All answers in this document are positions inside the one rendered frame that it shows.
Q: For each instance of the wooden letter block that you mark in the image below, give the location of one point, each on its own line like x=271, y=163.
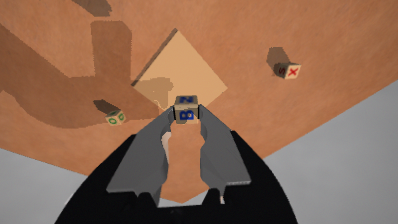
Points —
x=115, y=117
x=288, y=70
x=186, y=109

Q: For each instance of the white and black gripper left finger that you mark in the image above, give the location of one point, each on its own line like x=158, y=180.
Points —
x=138, y=165

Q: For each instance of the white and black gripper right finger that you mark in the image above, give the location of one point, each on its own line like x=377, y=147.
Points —
x=244, y=180

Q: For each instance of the tan flat mat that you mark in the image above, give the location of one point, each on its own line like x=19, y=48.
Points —
x=179, y=71

